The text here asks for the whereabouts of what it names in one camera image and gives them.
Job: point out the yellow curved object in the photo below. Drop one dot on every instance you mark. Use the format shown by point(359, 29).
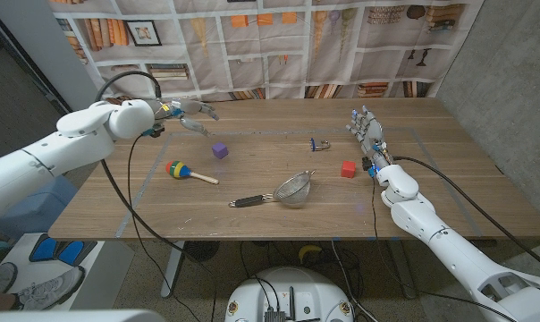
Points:
point(309, 251)

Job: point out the white table leg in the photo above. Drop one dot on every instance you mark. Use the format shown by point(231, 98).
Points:
point(171, 273)

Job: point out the grey sneaker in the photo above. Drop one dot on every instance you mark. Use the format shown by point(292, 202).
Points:
point(2, 277)
point(51, 288)

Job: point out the red magnetic block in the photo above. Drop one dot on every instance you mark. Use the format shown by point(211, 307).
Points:
point(348, 169)

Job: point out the grey table leg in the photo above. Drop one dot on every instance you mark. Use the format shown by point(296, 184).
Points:
point(404, 273)

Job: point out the silver padlock with blue band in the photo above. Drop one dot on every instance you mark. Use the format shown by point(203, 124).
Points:
point(313, 144)

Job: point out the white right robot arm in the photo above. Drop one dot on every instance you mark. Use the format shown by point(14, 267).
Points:
point(453, 250)

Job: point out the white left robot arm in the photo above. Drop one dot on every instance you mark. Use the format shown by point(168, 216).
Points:
point(73, 138)

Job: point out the white step platform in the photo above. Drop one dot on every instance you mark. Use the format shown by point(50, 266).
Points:
point(104, 277)

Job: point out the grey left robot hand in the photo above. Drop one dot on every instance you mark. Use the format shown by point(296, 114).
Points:
point(189, 107)

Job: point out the printed bookshelf backdrop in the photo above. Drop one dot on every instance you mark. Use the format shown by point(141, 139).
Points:
point(270, 67)

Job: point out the purple magnetic block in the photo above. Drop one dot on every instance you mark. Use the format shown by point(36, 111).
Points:
point(220, 150)

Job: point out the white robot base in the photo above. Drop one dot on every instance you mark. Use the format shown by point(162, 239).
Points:
point(297, 290)

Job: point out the blue foot pedal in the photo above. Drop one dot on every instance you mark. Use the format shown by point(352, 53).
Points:
point(71, 252)
point(43, 249)

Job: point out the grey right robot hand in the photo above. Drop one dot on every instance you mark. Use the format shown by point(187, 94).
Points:
point(370, 132)

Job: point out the colourful striped maraca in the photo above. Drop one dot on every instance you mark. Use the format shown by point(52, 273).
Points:
point(177, 169)

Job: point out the black floor fan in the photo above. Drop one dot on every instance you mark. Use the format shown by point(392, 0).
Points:
point(201, 251)

